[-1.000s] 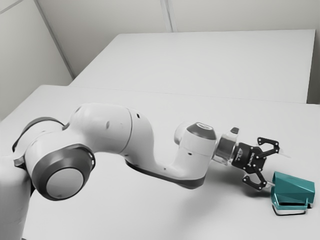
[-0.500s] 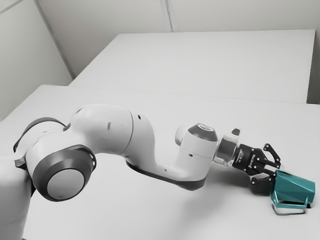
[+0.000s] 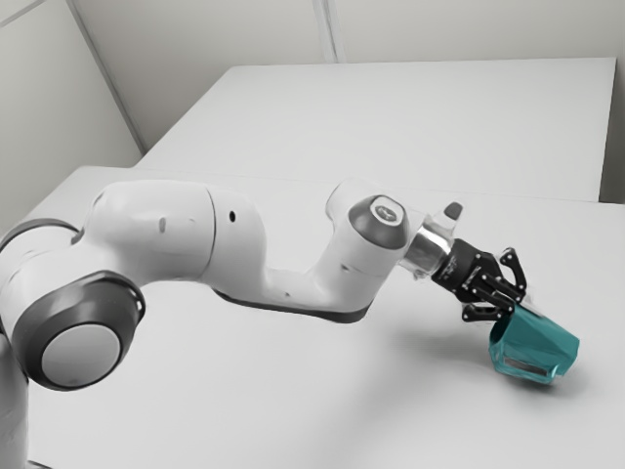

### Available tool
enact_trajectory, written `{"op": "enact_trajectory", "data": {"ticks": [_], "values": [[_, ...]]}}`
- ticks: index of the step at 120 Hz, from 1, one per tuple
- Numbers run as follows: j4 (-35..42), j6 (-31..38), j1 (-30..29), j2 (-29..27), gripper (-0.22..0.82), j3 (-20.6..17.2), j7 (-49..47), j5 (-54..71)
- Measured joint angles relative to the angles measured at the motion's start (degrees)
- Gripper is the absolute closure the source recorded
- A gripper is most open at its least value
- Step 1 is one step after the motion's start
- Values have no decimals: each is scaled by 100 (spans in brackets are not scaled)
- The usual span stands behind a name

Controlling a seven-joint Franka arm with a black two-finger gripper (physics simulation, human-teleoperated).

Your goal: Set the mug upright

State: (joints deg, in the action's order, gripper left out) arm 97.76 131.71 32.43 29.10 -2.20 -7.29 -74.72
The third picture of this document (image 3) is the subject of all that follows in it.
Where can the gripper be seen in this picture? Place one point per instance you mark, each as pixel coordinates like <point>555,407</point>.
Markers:
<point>461,266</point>

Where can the teal faceted mug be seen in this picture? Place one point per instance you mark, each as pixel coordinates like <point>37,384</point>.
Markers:
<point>534,344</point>

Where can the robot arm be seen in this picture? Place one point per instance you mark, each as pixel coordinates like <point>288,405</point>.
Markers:
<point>161,234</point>

